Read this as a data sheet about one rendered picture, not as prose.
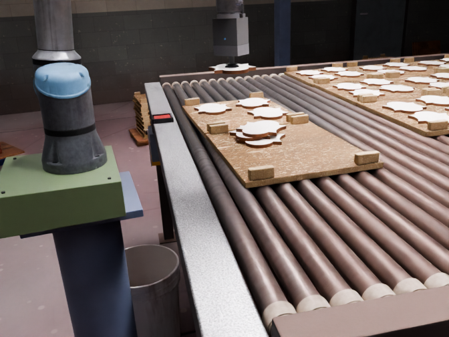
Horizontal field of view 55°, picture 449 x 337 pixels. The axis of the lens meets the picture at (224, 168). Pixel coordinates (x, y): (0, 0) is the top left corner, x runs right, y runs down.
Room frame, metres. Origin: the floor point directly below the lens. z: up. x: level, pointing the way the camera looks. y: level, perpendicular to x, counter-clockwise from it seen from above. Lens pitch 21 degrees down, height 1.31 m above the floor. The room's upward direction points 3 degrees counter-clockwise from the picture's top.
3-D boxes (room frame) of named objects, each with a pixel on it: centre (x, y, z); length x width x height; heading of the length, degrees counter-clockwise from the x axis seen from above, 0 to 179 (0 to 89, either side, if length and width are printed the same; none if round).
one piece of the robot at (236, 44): (1.33, -0.05, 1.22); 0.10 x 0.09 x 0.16; 145
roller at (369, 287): (1.43, -0.04, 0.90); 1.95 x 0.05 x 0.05; 11
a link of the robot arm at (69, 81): (1.01, 0.36, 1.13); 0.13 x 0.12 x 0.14; 24
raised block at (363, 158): (0.97, -0.34, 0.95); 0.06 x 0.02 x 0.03; 104
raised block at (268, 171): (0.91, -0.08, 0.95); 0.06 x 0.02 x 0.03; 104
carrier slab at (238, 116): (1.54, -0.06, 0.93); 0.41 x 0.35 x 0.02; 14
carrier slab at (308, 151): (1.13, -0.17, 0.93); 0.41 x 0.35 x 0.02; 14
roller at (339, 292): (1.42, 0.01, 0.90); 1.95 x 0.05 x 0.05; 11
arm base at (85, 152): (1.00, 0.36, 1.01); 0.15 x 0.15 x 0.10
